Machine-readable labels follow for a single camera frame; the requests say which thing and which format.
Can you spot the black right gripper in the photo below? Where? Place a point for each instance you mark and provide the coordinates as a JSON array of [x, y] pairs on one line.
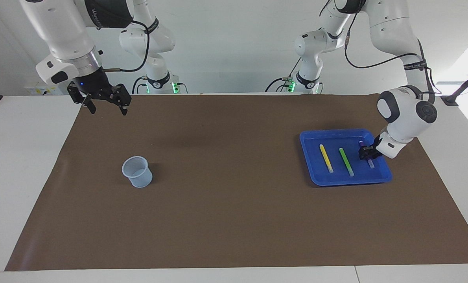
[[94, 84]]

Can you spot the purple marker pen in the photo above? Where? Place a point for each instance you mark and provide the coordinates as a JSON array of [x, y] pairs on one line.
[[371, 163]]

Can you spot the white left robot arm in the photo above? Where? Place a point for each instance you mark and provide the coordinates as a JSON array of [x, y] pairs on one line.
[[407, 114]]

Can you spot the white wall socket box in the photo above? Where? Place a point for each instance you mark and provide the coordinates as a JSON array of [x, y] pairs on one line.
[[33, 89]]

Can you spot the brown table mat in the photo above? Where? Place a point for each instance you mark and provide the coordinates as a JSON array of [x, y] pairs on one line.
[[234, 220]]

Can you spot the blue plastic tray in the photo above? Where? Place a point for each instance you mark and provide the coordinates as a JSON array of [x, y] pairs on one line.
[[336, 177]]

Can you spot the mesh pen holder cup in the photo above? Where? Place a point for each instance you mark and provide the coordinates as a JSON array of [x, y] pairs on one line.
[[139, 179]]

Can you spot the green marker pen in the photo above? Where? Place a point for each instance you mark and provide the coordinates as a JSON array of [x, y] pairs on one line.
[[347, 162]]

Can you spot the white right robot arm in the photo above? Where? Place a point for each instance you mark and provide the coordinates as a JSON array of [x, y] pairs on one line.
[[61, 31]]

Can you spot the yellow marker pen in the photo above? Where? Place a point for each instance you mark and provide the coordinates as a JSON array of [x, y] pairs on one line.
[[326, 159]]

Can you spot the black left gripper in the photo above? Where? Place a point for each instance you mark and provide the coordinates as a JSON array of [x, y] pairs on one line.
[[376, 146]]

